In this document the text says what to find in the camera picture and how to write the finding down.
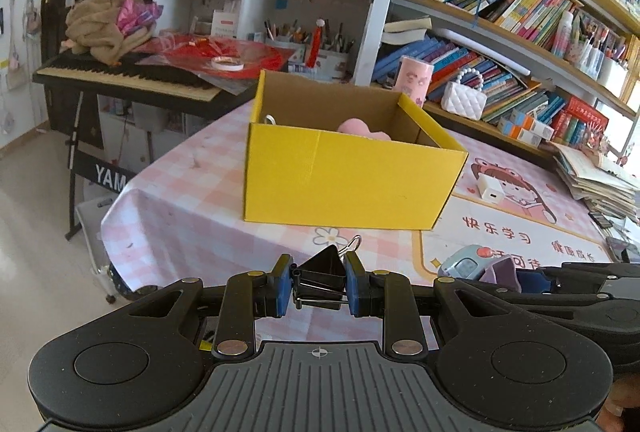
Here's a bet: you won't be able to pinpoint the white charger plug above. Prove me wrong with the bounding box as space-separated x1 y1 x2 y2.
474 173 505 203

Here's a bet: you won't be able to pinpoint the row of thin picture books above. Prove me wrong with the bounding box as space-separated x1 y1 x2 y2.
445 0 581 47

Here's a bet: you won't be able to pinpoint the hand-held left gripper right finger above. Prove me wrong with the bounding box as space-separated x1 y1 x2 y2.
344 252 509 359

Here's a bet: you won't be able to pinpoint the white pen holder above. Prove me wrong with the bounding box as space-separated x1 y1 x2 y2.
595 54 630 98

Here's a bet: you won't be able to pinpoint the black piano stand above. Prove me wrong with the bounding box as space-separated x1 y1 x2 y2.
64 92 157 243

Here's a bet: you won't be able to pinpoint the large pink round plush toy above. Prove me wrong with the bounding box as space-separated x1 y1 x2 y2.
336 116 392 141

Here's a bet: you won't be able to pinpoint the black digital piano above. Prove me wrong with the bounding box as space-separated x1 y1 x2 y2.
31 52 262 121

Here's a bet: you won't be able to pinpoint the stack of papers and booklets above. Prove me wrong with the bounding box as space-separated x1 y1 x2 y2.
552 142 640 223

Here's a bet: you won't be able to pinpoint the white tube lamp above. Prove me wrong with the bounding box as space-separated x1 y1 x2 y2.
430 29 532 76

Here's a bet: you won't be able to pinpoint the thick cream book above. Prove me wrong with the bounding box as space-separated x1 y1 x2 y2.
381 16 432 47

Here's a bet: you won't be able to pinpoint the brown crumpled cloth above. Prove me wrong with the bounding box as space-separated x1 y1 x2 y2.
60 0 162 66

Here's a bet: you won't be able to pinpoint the white quilted pearl-handle handbag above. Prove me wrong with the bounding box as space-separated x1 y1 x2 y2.
440 67 488 122

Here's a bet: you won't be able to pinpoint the cartoon printed desk mat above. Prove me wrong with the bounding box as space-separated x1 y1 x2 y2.
419 147 622 287

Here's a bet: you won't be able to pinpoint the red plastic packaging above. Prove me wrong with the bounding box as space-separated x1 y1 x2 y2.
134 33 297 88

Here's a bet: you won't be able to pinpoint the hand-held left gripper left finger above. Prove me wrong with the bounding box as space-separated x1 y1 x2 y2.
127 254 294 359

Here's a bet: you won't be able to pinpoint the red boxed book set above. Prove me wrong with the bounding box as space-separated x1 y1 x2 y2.
550 96 609 149

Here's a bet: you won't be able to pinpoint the orange white carton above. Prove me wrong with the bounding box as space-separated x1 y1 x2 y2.
510 109 555 141
497 118 543 149

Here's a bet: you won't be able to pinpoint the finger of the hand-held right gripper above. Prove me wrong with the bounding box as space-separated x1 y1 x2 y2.
466 280 609 321
541 261 640 286

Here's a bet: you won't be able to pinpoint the pink printed tumbler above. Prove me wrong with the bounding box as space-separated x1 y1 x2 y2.
392 55 435 108

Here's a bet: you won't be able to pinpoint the blue kids smartwatch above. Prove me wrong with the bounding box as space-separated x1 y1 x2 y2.
437 244 523 293

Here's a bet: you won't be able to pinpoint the white pink tall bottle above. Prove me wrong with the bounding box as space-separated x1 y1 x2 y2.
551 10 575 58

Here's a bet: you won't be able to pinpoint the row of colourful books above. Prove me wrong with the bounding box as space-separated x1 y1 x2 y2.
372 36 566 125

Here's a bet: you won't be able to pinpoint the person's right forearm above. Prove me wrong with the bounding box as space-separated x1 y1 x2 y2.
600 374 640 432

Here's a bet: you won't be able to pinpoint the white shelf unit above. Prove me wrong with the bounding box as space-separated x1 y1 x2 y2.
145 0 381 85

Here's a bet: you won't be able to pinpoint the yellow cardboard box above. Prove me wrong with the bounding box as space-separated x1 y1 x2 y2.
243 69 469 231

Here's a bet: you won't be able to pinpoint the wooden bookshelf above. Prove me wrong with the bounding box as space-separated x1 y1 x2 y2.
372 0 640 163

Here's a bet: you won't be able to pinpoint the white tape roll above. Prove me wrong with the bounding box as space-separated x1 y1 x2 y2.
209 56 246 73

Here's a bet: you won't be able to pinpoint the pink foil wrappers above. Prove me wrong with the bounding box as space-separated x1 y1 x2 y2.
115 0 165 36

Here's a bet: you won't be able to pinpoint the black binder clip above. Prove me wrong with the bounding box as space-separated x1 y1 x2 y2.
291 234 362 311

